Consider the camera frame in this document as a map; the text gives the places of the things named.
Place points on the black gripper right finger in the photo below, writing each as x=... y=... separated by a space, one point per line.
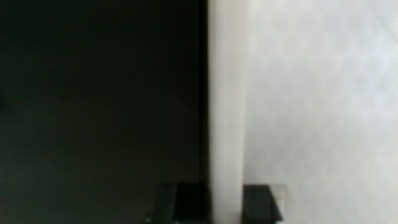
x=264 y=204

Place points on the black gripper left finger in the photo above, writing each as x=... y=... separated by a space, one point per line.
x=182 y=205

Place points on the white desk top tray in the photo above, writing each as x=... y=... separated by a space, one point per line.
x=304 y=108

